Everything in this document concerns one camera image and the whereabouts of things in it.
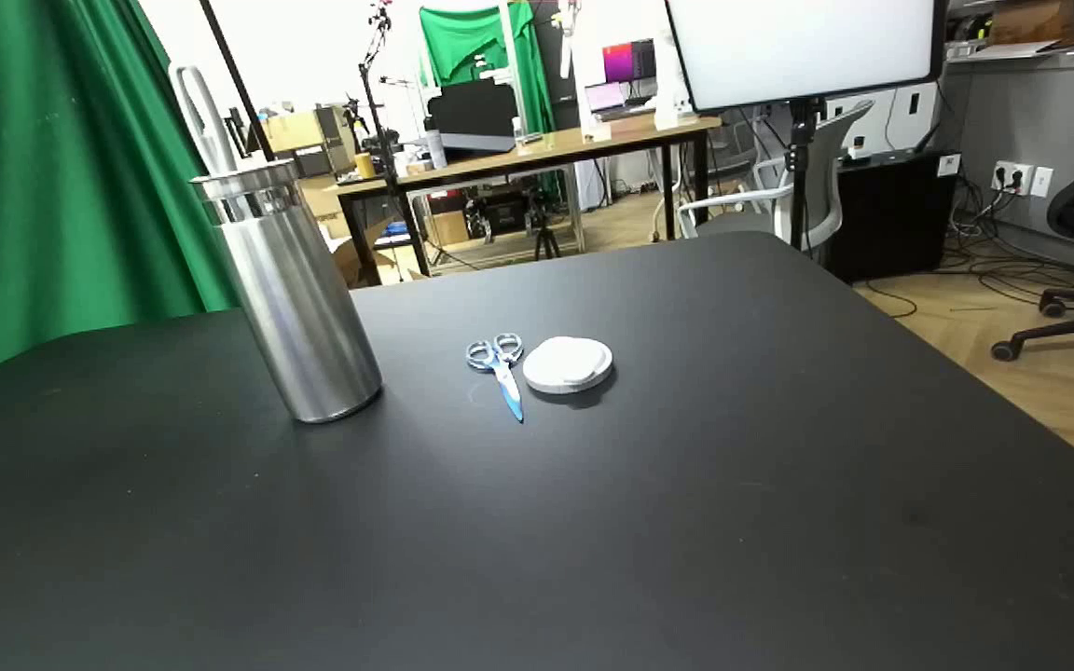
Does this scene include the stainless steel flask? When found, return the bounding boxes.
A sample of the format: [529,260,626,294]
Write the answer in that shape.
[194,162,386,426]

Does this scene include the white round pad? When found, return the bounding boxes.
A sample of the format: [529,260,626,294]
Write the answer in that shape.
[523,336,616,399]

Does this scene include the black monitor back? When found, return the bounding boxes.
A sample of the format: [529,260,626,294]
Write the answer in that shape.
[424,79,520,152]

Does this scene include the wooden desk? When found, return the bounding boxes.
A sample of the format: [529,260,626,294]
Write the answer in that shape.
[332,117,719,284]

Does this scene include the black tripod stand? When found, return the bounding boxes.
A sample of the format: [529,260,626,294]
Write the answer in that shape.
[357,0,400,187]

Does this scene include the laptop with purple screen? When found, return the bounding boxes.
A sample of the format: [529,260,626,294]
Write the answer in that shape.
[585,43,657,111]

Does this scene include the green cloth in background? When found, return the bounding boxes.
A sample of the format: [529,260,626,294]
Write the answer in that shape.
[417,0,556,130]

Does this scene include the grey office chair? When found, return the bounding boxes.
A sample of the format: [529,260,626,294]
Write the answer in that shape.
[679,101,871,255]

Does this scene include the white projection board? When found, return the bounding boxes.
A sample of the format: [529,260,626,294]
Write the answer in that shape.
[663,0,944,111]

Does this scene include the black computer tower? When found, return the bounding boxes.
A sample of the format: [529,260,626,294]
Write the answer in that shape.
[826,152,958,284]

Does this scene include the green curtain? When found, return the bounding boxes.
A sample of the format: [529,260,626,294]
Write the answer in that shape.
[0,0,237,362]

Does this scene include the blue handled scissors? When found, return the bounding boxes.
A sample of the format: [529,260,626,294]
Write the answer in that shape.
[465,334,526,423]

